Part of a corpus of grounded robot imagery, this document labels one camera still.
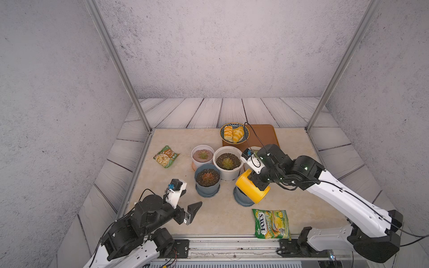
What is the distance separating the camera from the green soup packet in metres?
1.04

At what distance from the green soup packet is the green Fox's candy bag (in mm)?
555

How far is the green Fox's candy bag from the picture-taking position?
0.77 metres
